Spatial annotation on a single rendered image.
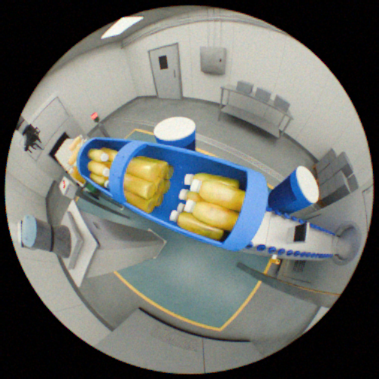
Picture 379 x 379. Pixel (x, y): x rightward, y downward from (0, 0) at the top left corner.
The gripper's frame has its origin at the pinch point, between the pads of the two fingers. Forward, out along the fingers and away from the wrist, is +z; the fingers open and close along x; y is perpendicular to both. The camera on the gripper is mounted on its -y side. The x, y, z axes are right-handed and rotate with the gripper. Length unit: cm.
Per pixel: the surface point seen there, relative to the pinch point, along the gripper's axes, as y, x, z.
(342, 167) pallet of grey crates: -170, -359, 33
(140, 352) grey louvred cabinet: -168, 52, 45
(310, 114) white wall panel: -36, -422, 34
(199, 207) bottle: -64, -65, 24
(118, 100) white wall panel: 472, -23, 146
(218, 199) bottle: -65, -70, 21
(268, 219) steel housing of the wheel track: -88, -97, 43
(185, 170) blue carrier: -45, -70, 37
